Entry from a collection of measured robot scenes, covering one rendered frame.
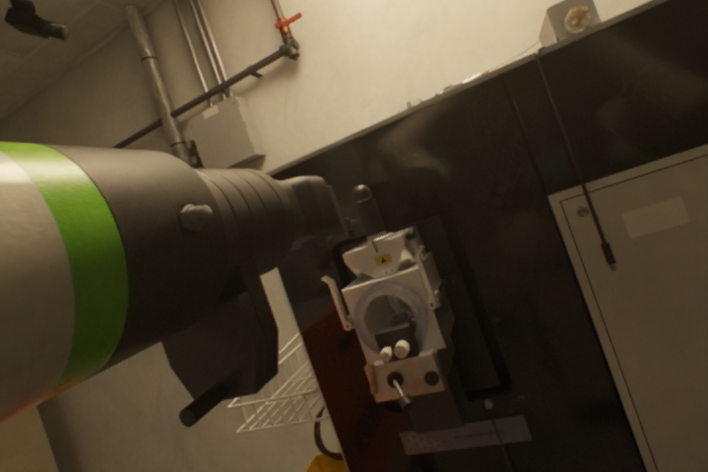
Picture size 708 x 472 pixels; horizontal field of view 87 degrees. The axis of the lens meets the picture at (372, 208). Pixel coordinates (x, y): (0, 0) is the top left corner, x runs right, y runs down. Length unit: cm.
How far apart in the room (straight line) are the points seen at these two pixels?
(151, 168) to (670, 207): 49
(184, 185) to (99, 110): 263
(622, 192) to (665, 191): 4
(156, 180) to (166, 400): 268
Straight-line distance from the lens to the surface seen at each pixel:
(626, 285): 53
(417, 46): 175
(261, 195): 23
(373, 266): 46
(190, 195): 18
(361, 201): 46
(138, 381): 296
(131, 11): 255
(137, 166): 18
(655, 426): 60
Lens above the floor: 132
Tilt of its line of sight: 1 degrees up
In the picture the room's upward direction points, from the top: 20 degrees counter-clockwise
